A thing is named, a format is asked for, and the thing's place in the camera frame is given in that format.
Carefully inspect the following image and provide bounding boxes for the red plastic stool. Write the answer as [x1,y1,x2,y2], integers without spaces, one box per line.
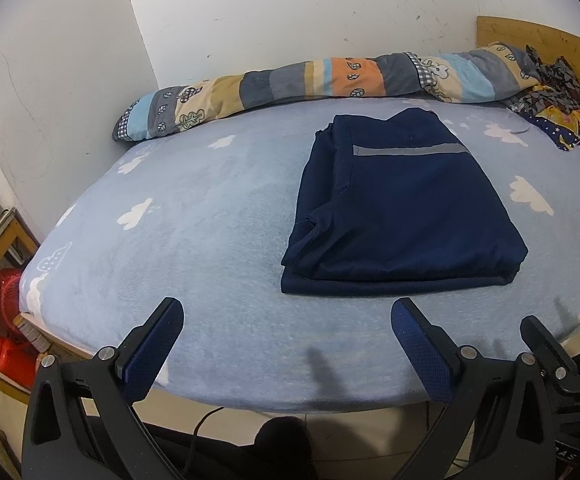
[0,267,38,376]

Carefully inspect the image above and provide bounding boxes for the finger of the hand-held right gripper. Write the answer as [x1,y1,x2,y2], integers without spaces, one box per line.
[520,315,579,393]

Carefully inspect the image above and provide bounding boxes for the light blue cloud-print bed sheet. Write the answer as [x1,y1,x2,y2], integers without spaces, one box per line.
[19,95,580,413]

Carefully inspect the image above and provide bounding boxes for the black cable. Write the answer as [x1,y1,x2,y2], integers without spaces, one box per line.
[185,405,227,478]

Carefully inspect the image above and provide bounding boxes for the navy star-print cloth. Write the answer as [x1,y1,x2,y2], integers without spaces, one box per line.
[522,110,580,153]

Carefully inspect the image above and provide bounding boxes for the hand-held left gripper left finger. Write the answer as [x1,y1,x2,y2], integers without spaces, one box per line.
[21,297,185,480]

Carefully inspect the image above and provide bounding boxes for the wooden headboard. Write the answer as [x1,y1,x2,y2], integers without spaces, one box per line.
[476,16,580,156]

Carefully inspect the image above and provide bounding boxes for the rolled patchwork quilt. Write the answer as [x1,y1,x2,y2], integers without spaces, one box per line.
[112,42,543,142]

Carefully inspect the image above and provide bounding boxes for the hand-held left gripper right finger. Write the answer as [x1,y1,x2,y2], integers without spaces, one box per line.
[391,297,555,480]

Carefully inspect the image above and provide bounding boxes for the navy blue work jacket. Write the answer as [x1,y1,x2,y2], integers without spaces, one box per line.
[280,108,529,297]

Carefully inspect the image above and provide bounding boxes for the yellow floral scarf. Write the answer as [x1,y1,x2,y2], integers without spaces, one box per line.
[540,104,580,141]

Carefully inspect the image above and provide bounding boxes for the dark floral garment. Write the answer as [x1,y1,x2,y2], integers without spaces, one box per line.
[502,45,580,113]

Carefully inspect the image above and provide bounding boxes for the wooden frame furniture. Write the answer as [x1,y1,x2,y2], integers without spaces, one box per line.
[0,207,41,406]

